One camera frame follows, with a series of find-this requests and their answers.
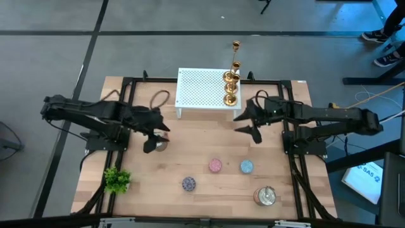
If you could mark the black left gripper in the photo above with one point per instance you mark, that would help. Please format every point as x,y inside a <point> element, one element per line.
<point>147,122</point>

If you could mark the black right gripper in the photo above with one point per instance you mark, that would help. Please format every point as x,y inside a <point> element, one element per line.
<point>265,115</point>

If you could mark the silver lidded jar candle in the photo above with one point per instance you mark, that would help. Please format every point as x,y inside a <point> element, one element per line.
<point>162,146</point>

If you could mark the short gold candlestick holder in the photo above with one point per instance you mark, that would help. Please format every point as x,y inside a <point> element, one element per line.
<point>230,100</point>

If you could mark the blue round candle tin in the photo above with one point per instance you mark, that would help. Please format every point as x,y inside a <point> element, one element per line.
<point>246,166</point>

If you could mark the pink round candle tin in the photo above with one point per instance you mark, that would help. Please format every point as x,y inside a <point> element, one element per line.
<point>215,165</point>

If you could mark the medium gold candlestick holder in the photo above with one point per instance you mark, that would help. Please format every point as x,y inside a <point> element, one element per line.
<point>236,66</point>

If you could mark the purple round candle tin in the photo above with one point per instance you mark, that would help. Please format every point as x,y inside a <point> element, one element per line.
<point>189,184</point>

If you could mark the tall gold candlestick holder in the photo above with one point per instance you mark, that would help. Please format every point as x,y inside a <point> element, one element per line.
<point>236,46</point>

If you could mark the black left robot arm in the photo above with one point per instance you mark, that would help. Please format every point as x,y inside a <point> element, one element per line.
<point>88,112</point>

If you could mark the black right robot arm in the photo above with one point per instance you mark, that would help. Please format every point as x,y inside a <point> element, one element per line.
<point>332,114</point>

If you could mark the white perforated metal shelf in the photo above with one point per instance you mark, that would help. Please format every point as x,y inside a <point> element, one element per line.
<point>202,88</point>

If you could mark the green artificial plant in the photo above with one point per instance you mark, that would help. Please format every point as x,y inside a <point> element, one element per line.
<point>117,180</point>

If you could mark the silver tin can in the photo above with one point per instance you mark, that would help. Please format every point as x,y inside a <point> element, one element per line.
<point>265,196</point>

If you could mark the dark diagonal table beam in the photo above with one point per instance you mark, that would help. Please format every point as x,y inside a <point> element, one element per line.
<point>357,158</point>

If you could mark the black tripod leg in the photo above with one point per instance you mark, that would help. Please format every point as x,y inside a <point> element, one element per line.
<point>265,5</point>

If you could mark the black desk leg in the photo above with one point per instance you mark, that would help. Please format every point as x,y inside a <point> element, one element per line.
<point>364,81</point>

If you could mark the white printed box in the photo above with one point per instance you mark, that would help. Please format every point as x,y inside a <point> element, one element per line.
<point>364,182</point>

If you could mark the dark chair base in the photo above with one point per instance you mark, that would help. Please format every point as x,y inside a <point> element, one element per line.
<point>9,145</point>

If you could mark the person's shoe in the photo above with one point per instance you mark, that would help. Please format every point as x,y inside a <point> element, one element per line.
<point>386,60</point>
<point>375,35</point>

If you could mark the black cabinet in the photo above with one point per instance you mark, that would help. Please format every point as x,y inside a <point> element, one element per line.
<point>394,190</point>

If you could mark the black frame clamp knob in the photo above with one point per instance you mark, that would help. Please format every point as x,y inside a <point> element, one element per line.
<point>250,75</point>
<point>145,75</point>

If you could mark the black aluminium table frame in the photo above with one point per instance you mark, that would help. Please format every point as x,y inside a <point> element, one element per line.
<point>275,81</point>

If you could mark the silver frame bracket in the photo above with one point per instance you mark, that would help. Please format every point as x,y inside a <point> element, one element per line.
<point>291,224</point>
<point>117,222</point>

